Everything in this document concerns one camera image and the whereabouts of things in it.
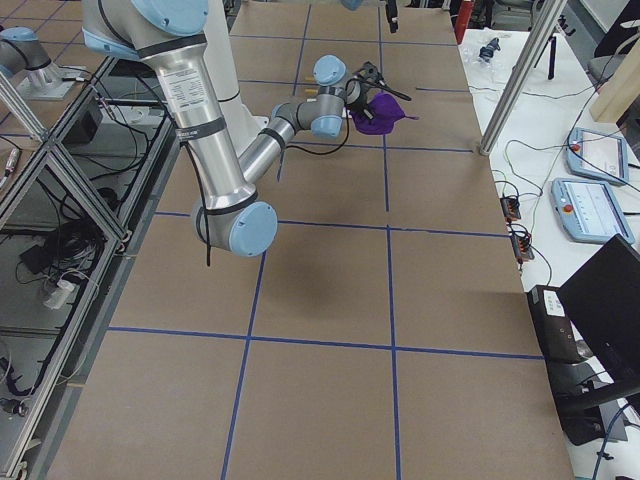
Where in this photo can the lower teach pendant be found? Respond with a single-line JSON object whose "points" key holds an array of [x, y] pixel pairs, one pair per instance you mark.
{"points": [[588, 211]]}

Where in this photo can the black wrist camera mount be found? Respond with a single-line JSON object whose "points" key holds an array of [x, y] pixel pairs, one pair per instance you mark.
{"points": [[370, 76]]}

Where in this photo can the black computer case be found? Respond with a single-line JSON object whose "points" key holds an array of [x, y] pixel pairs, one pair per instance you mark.
{"points": [[554, 331]]}

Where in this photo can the teach pendant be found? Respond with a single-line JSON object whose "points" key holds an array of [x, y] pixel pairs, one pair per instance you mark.
{"points": [[596, 155], [588, 211]]}

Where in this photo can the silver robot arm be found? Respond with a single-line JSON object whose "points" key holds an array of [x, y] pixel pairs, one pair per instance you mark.
{"points": [[353, 5], [186, 44]]}

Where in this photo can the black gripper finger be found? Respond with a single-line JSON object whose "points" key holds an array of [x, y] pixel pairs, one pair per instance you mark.
{"points": [[391, 12]]}

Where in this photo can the upper teach pendant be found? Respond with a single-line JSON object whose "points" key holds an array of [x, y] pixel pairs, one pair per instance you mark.
{"points": [[596, 155]]}

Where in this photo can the white pedestal column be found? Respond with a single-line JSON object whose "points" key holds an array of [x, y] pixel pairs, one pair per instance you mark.
{"points": [[242, 125]]}

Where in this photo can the lower orange connector box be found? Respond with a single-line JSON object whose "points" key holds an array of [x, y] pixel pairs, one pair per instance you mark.
{"points": [[521, 245]]}

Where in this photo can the upper orange connector box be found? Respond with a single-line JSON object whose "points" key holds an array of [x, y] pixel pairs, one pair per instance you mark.
{"points": [[511, 208]]}

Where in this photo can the purple towel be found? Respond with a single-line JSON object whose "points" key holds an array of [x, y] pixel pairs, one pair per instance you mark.
{"points": [[378, 117]]}

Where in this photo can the black monitor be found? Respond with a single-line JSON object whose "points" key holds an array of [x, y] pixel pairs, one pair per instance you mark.
{"points": [[601, 299]]}

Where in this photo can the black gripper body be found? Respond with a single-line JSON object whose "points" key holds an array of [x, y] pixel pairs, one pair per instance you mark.
{"points": [[361, 105]]}

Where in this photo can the aluminium frame post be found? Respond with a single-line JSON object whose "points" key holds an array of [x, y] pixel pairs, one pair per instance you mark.
{"points": [[542, 28]]}

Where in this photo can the orange connector box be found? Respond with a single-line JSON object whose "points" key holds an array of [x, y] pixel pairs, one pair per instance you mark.
{"points": [[511, 208], [521, 245]]}

